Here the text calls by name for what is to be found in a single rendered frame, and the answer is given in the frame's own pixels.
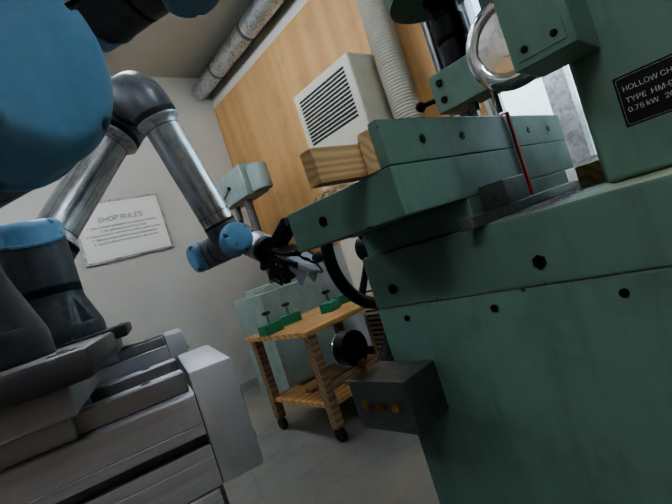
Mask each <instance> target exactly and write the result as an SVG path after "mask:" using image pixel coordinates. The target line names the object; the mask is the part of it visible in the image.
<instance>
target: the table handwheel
mask: <svg viewBox="0 0 672 504"><path fill-rule="evenodd" d="M358 237H359V238H358V239H357V240H356V242H355V251H356V254H357V256H358V257H359V258H360V259H361V260H362V261H363V259H364V258H366V257H369V256H368V253H367V250H366V247H365V244H364V241H363V238H362V236H358ZM321 253H322V258H323V261H324V264H325V267H326V270H327V272H328V274H329V276H330V278H331V280H332V281H333V283H334V284H335V286H336V287H337V288H338V290H339V291H340V292H341V293H342V294H343V295H344V296H345V297H346V298H347V299H349V300H350V301H351V302H353V303H355V304H356V305H359V306H361V307H364V308H368V309H379V308H377V305H376V302H375V299H374V297H371V296H367V295H366V289H367V282H368V277H367V274H366V271H365V268H364V265H363V269H362V276H361V281H360V287H359V291H358V290H357V289H355V288H354V287H353V286H352V285H351V284H350V283H349V282H348V280H347V279H346V278H345V276H344V275H343V273H342V271H341V269H340V267H339V265H338V262H337V259H336V256H335V252H334V247H333V243H331V244H328V245H325V246H321Z"/></svg>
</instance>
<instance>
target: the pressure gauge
mask: <svg viewBox="0 0 672 504"><path fill-rule="evenodd" d="M331 354H332V357H333V359H334V361H335V362H336V363H337V364H338V365H339V366H341V367H357V368H358V371H359V373H361V372H364V371H366V370H368V368H367V365H366V362H365V360H366V358H367V354H368V344H367V340H366V338H365V336H364V335H363V334H362V333H361V332H360V331H358V330H342V331H339V332H338V333H336V334H335V336H334V337H333V339H332V342H331Z"/></svg>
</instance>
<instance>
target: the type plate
mask: <svg viewBox="0 0 672 504"><path fill-rule="evenodd" d="M612 82H613V85H614V89H615V92H616V95H617V98H618V101H619V104H620V107H621V110H622V114H623V117H624V120H625V123H626V126H627V128H628V127H631V126H633V125H636V124H639V123H642V122H644V121H647V120H650V119H653V118H655V117H658V116H661V115H664V114H666V113H669V112H672V53H671V54H669V55H667V56H664V57H662V58H660V59H658V60H656V61H653V62H651V63H649V64H647V65H644V66H642V67H640V68H638V69H635V70H633V71H631V72H629V73H626V74H624V75H622V76H620V77H618V78H615V79H613V80H612Z"/></svg>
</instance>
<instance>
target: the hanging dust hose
mask: <svg viewBox="0 0 672 504"><path fill-rule="evenodd" d="M356 1H357V4H358V8H359V12H360V16H361V19H362V22H363V26H364V29H365V32H366V35H367V39H368V42H369V45H370V48H371V51H372V54H373V57H374V60H375V63H376V66H377V67H376V68H377V69H378V70H377V71H378V72H379V73H378V74H379V75H380V76H379V77H380V78H381V81H382V84H383V87H384V90H385V93H386V96H387V99H388V102H389V105H390V108H391V111H392V114H393V117H394V119H399V118H412V117H425V116H424V113H423V112H421V113H420V112H417V110H416V104H417V103H418V102H420V101H418V100H419V98H417V97H418V95H416V94H417V92H415V91H416V89H414V88H415V86H414V83H413V80H412V77H411V74H410V71H409V68H408V65H407V62H406V59H405V56H404V53H403V50H402V47H401V43H400V40H399V37H398V34H397V31H396V28H395V25H394V22H393V20H392V18H391V17H390V14H389V10H388V7H387V4H386V0H356Z"/></svg>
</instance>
